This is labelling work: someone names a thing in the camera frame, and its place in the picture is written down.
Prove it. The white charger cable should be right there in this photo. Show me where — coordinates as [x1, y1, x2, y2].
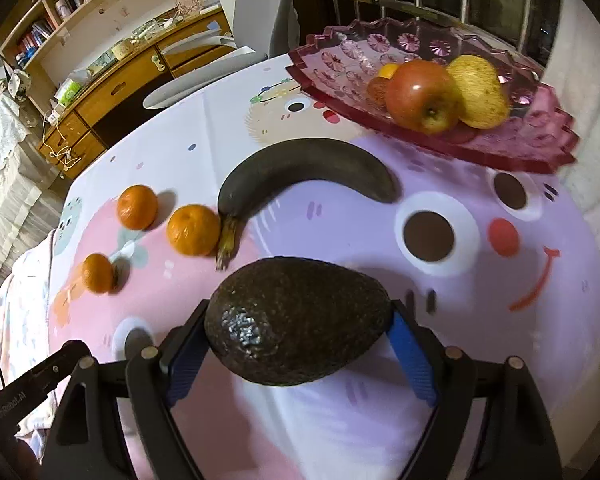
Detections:
[42, 105, 81, 171]

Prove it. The green tissue pack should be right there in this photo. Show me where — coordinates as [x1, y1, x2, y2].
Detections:
[55, 80, 88, 106]

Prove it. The cartoon face tablecloth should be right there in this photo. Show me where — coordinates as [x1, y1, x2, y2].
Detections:
[45, 52, 600, 480]

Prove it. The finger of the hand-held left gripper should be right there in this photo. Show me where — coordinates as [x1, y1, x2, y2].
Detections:
[26, 340, 92, 387]

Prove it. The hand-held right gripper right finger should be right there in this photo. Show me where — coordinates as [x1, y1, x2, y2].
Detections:
[380, 299, 563, 480]

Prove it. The pink glass bowl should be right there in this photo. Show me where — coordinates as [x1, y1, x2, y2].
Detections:
[285, 16, 580, 176]

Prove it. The floral blanket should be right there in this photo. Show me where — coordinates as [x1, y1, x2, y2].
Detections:
[0, 240, 61, 436]

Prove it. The blackened banana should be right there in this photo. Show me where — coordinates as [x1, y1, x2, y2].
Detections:
[215, 139, 401, 271]

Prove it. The small reddish brown fruit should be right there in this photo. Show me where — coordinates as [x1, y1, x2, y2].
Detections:
[367, 76, 390, 108]

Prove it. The yellow apple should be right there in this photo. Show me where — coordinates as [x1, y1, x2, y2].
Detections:
[445, 55, 512, 130]

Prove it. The white lace cover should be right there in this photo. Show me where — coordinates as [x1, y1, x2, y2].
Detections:
[0, 92, 61, 281]

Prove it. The red apple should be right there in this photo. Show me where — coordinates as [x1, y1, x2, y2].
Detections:
[384, 59, 462, 135]

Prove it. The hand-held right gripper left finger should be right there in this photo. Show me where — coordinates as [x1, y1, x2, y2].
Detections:
[40, 300, 211, 480]

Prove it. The floral hanging bag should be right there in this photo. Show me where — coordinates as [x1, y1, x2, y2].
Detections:
[5, 67, 33, 98]

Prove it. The dark avocado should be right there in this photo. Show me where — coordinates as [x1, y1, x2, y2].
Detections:
[203, 256, 395, 387]

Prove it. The wooden desk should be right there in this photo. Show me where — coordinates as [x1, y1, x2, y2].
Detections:
[36, 7, 233, 181]

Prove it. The grey office chair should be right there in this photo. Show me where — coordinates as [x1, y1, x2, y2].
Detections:
[142, 0, 301, 110]

